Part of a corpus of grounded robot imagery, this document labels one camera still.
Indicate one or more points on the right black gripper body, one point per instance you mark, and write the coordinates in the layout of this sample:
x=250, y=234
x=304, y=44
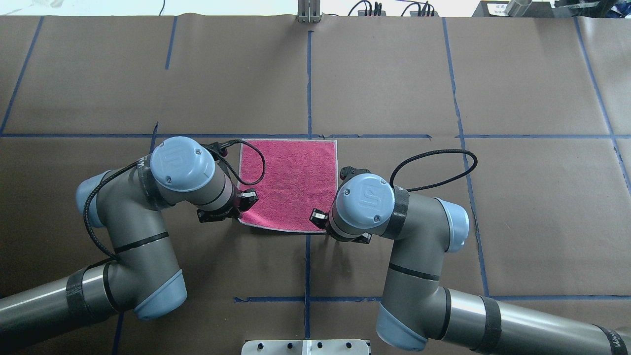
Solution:
x=318, y=217

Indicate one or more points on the pink towel white edge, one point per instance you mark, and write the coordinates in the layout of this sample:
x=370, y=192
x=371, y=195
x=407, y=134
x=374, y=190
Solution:
x=291, y=178

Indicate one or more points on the black box with label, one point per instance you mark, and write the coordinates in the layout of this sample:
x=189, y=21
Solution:
x=495, y=8

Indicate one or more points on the steel metal cup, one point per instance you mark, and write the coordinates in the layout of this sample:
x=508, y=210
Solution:
x=517, y=8

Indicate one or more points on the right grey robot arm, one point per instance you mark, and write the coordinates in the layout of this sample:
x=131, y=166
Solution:
x=415, y=308

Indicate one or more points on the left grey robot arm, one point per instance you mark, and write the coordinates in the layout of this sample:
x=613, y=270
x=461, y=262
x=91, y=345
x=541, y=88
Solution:
x=122, y=213

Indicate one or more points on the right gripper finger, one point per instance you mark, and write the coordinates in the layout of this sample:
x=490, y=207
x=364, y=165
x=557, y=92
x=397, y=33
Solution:
x=319, y=219

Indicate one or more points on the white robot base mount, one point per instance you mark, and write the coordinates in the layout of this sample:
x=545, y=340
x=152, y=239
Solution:
x=307, y=347

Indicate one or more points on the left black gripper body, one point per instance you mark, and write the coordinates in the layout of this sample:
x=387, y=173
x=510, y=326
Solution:
x=248, y=198

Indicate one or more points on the aluminium profile post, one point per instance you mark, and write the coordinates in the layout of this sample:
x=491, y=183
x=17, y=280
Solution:
x=308, y=11

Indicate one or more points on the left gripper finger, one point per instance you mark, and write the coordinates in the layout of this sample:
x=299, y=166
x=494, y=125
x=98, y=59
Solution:
x=247, y=199

